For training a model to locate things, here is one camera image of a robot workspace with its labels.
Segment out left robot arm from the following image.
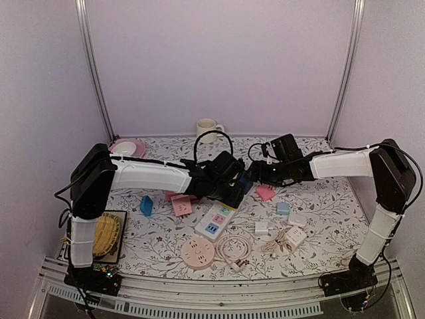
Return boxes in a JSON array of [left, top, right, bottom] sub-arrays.
[[70, 144, 245, 288]]

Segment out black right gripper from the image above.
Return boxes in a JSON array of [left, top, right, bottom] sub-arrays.
[[244, 160, 291, 187]]

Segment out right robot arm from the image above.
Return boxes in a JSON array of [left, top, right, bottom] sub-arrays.
[[248, 134, 424, 290]]

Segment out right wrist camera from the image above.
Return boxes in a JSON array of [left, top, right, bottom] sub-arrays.
[[261, 142, 272, 165]]

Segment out light blue charger plug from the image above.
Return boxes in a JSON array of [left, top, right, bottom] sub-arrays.
[[276, 202, 290, 216]]

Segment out aluminium frame post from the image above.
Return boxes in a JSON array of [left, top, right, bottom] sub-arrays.
[[75, 0, 116, 142], [325, 0, 365, 144]]

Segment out woven bamboo basket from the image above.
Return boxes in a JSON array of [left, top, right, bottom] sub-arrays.
[[92, 213, 120, 257]]

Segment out white bowl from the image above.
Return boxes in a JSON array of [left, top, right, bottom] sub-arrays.
[[112, 141, 137, 156]]

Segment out thin pink charging cable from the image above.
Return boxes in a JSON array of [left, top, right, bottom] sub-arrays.
[[258, 231, 295, 257]]

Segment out cyan cube socket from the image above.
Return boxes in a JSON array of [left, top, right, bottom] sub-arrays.
[[139, 195, 153, 217]]

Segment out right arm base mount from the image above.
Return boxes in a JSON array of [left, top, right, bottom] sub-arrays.
[[318, 267, 378, 296]]

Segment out pink triangular power strip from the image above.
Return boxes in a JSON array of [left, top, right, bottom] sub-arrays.
[[165, 191, 197, 201]]

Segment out pink coiled power cord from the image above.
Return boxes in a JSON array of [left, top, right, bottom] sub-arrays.
[[215, 235, 256, 272]]

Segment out white delixi socket adapter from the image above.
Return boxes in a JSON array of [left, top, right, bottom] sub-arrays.
[[285, 226, 307, 251]]

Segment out cream ceramic mug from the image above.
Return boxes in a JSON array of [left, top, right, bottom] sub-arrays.
[[197, 118, 224, 144]]

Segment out right aluminium frame post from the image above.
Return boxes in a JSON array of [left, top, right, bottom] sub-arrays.
[[325, 0, 365, 144]]

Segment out white square adapter plug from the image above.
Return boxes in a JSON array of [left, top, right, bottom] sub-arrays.
[[288, 213, 307, 228]]

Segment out white long power strip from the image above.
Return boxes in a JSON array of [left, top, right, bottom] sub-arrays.
[[195, 191, 251, 243]]

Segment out dark blue cube socket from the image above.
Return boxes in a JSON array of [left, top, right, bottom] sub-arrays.
[[238, 171, 253, 195]]

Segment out left aluminium frame post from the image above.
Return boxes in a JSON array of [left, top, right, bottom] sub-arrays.
[[75, 0, 116, 142]]

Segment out pink cube socket front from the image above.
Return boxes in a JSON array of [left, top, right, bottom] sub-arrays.
[[171, 195, 193, 217]]

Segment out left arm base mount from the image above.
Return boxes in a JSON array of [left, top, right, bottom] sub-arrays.
[[64, 264, 122, 296]]

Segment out white charger plug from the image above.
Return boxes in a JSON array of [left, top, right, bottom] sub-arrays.
[[254, 222, 269, 235]]

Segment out pink plate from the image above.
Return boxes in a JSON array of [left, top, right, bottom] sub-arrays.
[[109, 139, 145, 158]]

